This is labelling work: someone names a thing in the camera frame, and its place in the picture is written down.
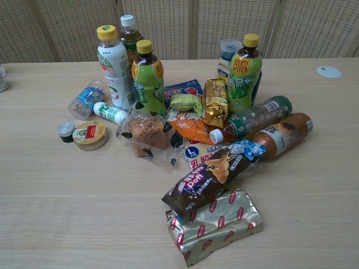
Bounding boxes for small black jelly cup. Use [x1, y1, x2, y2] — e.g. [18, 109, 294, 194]
[56, 121, 76, 145]

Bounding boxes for clear glass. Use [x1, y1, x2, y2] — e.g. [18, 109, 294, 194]
[0, 64, 9, 94]

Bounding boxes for orange snack packet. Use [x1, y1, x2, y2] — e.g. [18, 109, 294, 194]
[167, 109, 217, 142]

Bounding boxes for clear bag with bread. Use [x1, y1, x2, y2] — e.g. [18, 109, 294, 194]
[116, 100, 186, 171]

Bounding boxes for green wrapped snack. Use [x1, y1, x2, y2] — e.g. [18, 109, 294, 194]
[169, 93, 203, 117]

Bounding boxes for blue snack packet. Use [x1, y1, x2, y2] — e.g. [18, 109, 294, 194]
[162, 78, 204, 109]

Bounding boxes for brown chips packet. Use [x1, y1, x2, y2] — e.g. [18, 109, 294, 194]
[162, 140, 267, 220]

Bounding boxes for green tea bottle yellow cap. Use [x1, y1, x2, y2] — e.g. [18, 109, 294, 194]
[226, 33, 263, 113]
[131, 39, 167, 117]

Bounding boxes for small white green tube bottle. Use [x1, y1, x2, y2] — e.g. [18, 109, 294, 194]
[93, 101, 127, 125]

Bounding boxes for green labelled bottle white cap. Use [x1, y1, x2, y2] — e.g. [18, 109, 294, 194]
[209, 95, 293, 143]

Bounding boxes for blue capped white bottle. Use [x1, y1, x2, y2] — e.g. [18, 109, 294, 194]
[216, 39, 243, 82]

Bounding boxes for round gold lidded tin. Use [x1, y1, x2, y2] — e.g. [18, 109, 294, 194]
[72, 120, 108, 151]

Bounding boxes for white drink bottle yellow cap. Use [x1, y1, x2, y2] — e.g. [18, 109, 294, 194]
[96, 25, 133, 111]

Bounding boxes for brown coffee bottle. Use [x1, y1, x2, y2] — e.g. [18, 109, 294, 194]
[246, 112, 314, 163]

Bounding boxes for clear plastic jar blue label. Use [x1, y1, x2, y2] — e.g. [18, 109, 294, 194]
[68, 80, 106, 120]

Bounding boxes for gold foil red print packet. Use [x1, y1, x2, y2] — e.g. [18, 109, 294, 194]
[165, 189, 264, 267]

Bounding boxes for wooden perforated folding screen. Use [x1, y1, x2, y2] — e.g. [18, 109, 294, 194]
[0, 0, 359, 64]

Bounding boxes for tea bottle white cap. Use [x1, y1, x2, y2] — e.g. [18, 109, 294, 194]
[119, 14, 144, 71]

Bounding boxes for grey round table grommet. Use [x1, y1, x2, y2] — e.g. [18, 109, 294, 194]
[316, 66, 343, 79]

